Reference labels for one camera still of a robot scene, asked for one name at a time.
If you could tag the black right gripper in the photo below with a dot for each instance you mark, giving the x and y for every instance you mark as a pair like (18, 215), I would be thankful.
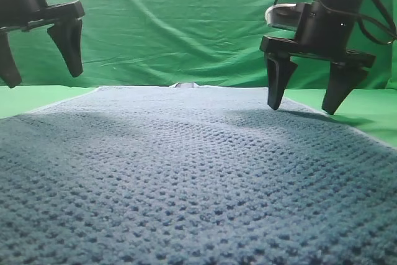
(323, 33)

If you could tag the green backdrop cloth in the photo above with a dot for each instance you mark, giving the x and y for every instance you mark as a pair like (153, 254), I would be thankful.
(155, 43)

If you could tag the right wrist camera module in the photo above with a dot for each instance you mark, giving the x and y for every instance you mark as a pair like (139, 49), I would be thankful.
(285, 16)

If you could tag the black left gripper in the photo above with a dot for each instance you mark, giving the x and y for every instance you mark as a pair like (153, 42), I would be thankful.
(28, 14)

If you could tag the white towel label tag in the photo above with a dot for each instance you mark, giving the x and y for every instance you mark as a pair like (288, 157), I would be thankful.
(188, 85)

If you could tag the blue waffle-weave towel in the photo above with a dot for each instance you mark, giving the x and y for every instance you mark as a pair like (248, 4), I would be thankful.
(192, 176)

